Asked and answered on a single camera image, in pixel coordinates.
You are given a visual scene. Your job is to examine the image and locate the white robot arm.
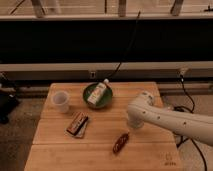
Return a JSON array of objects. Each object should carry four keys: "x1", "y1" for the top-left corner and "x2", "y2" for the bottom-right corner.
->
[{"x1": 127, "y1": 91, "x2": 213, "y2": 146}]

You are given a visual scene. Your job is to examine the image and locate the white bottle in bowl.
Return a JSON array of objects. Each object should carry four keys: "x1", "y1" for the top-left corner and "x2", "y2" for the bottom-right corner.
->
[{"x1": 87, "y1": 79, "x2": 109, "y2": 105}]

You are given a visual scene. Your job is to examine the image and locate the green bowl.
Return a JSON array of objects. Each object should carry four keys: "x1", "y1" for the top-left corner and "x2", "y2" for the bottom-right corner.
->
[{"x1": 82, "y1": 83, "x2": 113, "y2": 109}]

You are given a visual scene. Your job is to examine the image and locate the translucent plastic cup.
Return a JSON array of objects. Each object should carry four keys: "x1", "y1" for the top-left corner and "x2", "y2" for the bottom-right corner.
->
[{"x1": 51, "y1": 91, "x2": 69, "y2": 113}]

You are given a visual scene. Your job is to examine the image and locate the brown snack packet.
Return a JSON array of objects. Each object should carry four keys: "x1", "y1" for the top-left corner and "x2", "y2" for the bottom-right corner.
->
[{"x1": 66, "y1": 113, "x2": 89, "y2": 138}]

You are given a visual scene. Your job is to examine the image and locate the dark object at left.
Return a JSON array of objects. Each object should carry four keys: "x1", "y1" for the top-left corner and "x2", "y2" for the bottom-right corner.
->
[{"x1": 0, "y1": 72, "x2": 20, "y2": 124}]

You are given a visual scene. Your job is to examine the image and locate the black hanging cable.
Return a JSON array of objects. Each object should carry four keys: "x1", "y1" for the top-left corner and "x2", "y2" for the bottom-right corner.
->
[{"x1": 105, "y1": 10, "x2": 142, "y2": 81}]

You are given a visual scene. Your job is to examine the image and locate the white wall outlet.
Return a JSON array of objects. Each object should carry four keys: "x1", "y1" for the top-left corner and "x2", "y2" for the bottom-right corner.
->
[{"x1": 89, "y1": 71, "x2": 96, "y2": 79}]

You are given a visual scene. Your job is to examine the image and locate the black floor cables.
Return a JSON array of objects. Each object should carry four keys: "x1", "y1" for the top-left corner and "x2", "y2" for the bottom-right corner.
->
[{"x1": 165, "y1": 74, "x2": 208, "y2": 171}]

